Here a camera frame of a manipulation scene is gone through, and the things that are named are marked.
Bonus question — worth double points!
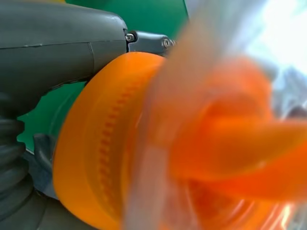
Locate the orange bottle with clear cap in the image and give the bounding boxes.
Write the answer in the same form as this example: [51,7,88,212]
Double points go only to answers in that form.
[52,6,307,230]

